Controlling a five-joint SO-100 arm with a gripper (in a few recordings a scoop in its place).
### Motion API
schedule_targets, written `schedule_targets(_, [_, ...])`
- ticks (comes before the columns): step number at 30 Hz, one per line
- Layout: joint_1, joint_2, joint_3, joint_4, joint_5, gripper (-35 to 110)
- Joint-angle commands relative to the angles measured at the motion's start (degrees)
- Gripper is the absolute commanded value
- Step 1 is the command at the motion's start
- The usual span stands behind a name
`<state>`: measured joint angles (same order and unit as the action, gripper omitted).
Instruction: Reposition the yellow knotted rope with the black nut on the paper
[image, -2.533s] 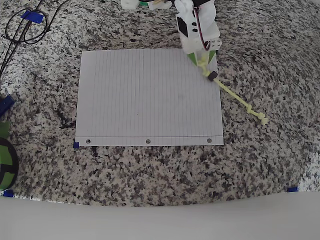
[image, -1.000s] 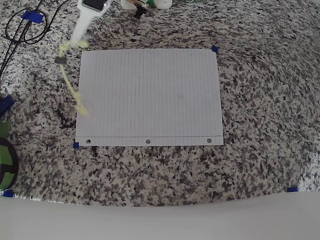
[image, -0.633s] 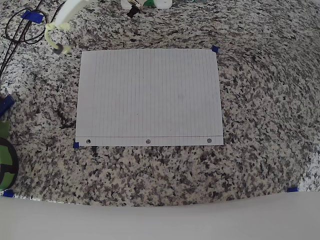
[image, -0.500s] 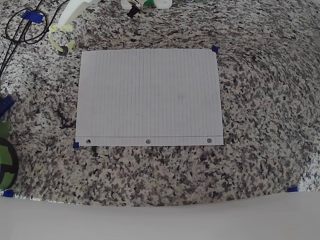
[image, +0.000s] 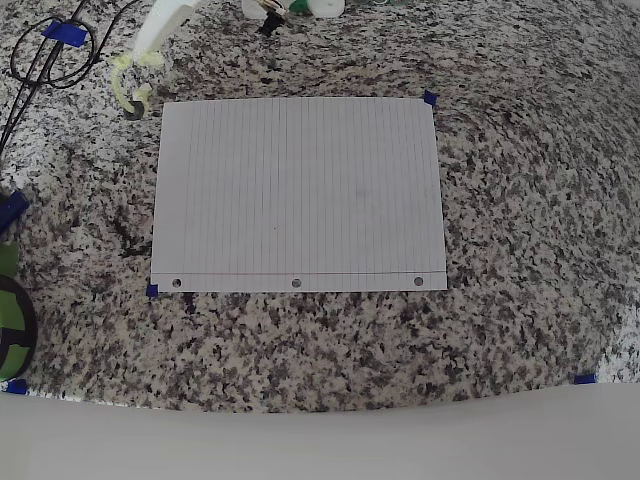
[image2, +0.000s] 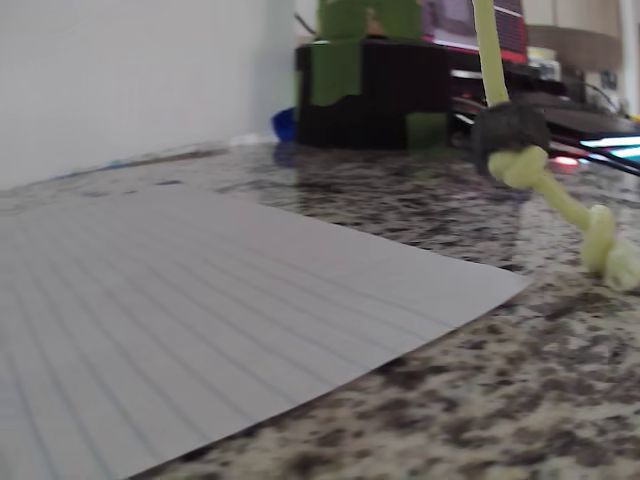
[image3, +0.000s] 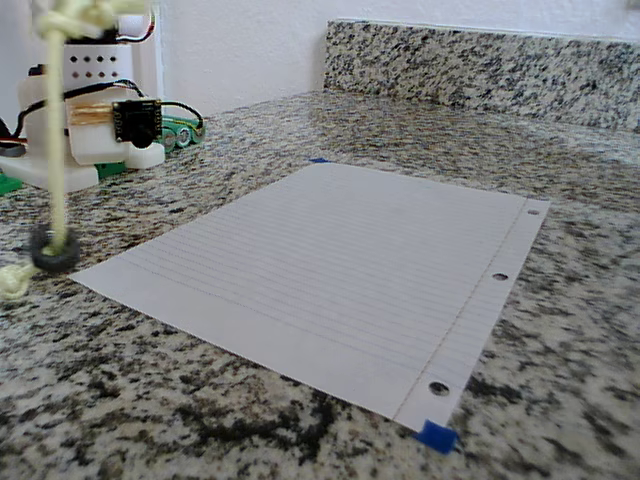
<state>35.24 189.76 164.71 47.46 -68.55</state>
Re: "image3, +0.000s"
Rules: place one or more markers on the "black hex nut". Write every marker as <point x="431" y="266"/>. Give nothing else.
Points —
<point x="45" y="263"/>

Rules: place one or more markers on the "lined paper sheet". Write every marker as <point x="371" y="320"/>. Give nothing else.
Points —
<point x="325" y="275"/>

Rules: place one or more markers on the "blue tape piece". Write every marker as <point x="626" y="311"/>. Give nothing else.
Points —
<point x="318" y="161"/>
<point x="437" y="436"/>

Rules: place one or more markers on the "green battery pack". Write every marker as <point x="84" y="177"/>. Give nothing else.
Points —
<point x="176" y="136"/>

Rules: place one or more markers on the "amber tape strip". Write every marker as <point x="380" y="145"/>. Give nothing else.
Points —
<point x="90" y="114"/>

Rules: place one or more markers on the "black camera module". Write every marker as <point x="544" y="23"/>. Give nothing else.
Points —
<point x="137" y="120"/>

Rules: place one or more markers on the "green base plate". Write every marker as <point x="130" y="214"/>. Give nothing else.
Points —
<point x="110" y="170"/>

